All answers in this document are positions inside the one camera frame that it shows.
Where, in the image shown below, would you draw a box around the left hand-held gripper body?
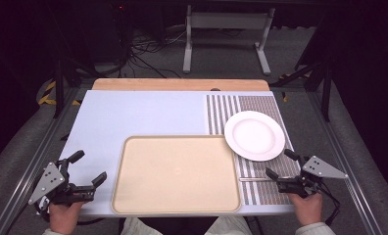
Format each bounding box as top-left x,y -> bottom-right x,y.
28,158 -> 96,207

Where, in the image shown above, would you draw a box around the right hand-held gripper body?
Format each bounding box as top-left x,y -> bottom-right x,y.
276,155 -> 349,200

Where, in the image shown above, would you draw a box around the silver metal utensil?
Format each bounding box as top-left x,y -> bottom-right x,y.
239,176 -> 296,182

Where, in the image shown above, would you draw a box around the person's left hand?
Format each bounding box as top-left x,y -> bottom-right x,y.
48,201 -> 85,235

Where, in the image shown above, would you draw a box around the person's right hand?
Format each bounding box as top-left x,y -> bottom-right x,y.
287,192 -> 324,227

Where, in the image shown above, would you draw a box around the white round plate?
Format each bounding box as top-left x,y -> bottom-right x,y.
223,110 -> 286,163

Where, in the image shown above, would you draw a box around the striped woven placemat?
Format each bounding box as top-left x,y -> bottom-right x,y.
205,94 -> 302,207

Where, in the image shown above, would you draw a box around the yellow black floor tape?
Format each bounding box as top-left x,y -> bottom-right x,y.
37,80 -> 82,107

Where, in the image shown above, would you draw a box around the person's legs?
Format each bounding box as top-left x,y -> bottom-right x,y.
120,215 -> 254,235

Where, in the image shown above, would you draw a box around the pale blue table cover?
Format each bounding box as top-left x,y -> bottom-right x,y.
59,90 -> 296,218

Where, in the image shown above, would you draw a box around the black tripod stand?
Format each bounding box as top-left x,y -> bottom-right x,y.
269,55 -> 334,123
49,48 -> 97,119

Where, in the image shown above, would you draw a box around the beige plastic tray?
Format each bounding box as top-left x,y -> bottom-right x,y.
111,134 -> 242,215

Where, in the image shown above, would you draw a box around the wooden table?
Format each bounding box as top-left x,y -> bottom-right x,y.
91,77 -> 271,92

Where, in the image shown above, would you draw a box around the dark equipment with red light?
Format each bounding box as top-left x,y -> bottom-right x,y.
110,2 -> 132,65

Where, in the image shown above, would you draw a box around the grey metal stand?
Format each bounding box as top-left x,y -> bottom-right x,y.
181,4 -> 276,76

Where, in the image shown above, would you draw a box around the aluminium frame rail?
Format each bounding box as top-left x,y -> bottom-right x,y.
307,91 -> 385,235
0,87 -> 82,235

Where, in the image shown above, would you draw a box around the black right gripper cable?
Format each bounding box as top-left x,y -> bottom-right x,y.
318,181 -> 342,227

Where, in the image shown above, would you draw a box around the black floor cables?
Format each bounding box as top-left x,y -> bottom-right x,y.
118,27 -> 187,79

